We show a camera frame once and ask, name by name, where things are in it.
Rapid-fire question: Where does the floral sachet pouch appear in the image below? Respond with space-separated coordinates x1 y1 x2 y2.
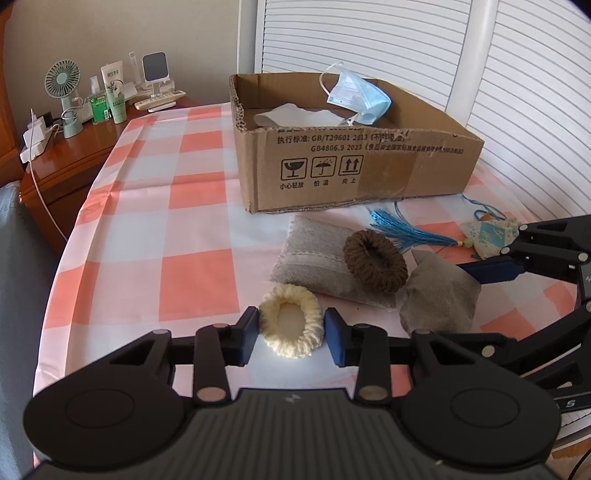
460 195 522 260

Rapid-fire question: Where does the grey fabric sachet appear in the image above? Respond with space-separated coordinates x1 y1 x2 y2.
270 215 396 309
399 250 482 335

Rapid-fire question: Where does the cream scrunchie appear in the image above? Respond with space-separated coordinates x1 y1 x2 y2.
259 284 325 359

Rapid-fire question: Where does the brown scrunchie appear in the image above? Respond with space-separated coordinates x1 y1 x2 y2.
342 229 409 295

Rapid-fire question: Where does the blue tassel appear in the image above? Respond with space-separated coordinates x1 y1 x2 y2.
370 202 473 253

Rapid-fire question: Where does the blue surgical mask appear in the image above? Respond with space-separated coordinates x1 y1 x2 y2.
318 62 392 126

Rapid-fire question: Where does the white paper towel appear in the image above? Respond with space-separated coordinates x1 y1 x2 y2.
253 103 346 128

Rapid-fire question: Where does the pink checkered tablecloth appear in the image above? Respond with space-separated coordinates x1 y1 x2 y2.
33 104 576 395

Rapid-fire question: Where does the cardboard box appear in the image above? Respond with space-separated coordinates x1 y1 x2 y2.
229 72 484 213

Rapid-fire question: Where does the grey bedsheet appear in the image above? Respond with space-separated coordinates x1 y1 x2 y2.
0 181 58 479

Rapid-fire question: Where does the wooden nightstand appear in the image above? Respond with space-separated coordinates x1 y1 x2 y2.
18 94 199 257

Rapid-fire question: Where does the white remote control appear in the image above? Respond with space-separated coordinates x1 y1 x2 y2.
134 90 186 111

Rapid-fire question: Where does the green box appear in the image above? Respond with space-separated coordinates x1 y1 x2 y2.
88 93 110 125

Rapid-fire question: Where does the white power strip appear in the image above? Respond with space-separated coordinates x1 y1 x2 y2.
20 110 59 164

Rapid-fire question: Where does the phone stand mirror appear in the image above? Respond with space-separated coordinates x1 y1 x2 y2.
141 51 170 91

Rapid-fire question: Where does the wooden headboard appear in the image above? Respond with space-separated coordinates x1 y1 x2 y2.
0 1 24 186

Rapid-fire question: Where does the green tube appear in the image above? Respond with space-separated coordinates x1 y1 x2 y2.
101 61 126 124

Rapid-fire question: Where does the green desk fan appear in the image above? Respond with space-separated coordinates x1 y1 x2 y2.
44 59 83 139

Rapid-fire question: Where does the white charging cable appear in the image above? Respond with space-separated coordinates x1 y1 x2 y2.
27 156 70 243

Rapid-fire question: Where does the white curved frame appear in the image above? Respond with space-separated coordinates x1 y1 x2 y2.
446 0 499 126

